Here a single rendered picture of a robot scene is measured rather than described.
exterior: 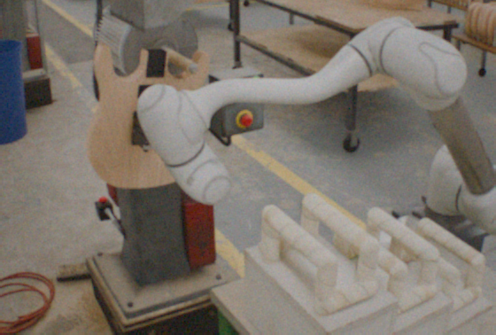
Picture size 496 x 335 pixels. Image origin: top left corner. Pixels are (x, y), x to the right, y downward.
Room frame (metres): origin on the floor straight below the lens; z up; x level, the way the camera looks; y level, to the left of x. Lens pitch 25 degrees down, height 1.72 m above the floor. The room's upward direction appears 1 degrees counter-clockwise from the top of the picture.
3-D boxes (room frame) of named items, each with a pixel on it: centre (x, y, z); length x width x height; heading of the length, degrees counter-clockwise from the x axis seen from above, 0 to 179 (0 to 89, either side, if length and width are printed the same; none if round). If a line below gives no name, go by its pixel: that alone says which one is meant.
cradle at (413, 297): (0.79, -0.30, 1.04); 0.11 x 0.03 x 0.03; 120
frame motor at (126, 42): (1.86, 0.35, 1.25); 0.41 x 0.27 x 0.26; 30
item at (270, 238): (0.85, -0.04, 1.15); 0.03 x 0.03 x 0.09
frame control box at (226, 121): (1.90, 0.10, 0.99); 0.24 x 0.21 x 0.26; 30
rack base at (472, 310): (0.95, -0.39, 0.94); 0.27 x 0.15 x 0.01; 30
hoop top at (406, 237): (0.89, -0.29, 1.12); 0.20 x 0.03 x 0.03; 29
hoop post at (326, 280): (0.70, -0.12, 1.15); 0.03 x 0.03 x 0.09
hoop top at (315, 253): (0.78, -0.08, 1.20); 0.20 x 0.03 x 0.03; 29
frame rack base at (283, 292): (0.80, -0.12, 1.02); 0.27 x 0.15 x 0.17; 30
